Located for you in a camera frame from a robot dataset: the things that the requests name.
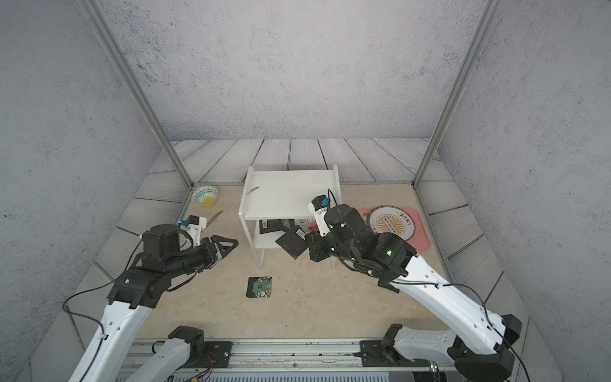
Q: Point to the black barcode bag shelf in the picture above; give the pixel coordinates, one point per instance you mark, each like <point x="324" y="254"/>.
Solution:
<point x="269" y="226"/>

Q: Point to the metal frame post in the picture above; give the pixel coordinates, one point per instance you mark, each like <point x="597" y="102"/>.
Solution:
<point x="467" y="66"/>
<point x="103" y="32"/>

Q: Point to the small patterned bowl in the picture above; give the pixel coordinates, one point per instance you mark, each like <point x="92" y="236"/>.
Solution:
<point x="205" y="195"/>

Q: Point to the white orange pattern plate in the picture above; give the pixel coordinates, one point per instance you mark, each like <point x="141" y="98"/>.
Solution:
<point x="388" y="219"/>

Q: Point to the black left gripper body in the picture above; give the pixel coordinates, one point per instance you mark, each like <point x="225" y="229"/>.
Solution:
<point x="202" y="256"/>

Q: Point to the right metal frame post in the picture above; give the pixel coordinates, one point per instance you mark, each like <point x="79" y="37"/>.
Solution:
<point x="467" y="66"/>

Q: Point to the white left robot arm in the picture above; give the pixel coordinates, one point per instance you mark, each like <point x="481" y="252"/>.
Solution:
<point x="168" y="252"/>

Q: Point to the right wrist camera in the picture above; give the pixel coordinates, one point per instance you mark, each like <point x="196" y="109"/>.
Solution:
<point x="343" y="222"/>

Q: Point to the white tea bag lower shelf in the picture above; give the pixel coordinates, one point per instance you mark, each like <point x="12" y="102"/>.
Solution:
<point x="305" y="223"/>

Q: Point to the pink tray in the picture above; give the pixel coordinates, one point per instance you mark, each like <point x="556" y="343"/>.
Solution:
<point x="420" y="241"/>

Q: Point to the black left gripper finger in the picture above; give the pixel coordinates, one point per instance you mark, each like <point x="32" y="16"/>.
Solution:
<point x="225" y="248"/>
<point x="217" y="239"/>

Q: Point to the left metal frame post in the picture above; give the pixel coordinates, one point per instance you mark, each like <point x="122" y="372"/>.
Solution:
<point x="103" y="32"/>

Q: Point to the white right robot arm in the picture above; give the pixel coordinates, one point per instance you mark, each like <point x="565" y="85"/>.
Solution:
<point x="477" y="343"/>

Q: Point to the metal base rail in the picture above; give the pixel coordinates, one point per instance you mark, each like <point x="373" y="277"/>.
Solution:
<point x="311" y="359"/>

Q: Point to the black barcode tea bag top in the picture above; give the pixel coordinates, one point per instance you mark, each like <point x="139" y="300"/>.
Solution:
<point x="293" y="242"/>

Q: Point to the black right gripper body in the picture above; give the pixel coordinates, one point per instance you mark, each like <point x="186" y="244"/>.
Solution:
<point x="326" y="247"/>

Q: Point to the green label tea bag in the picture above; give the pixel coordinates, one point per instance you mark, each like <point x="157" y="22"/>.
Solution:
<point x="259" y="287"/>

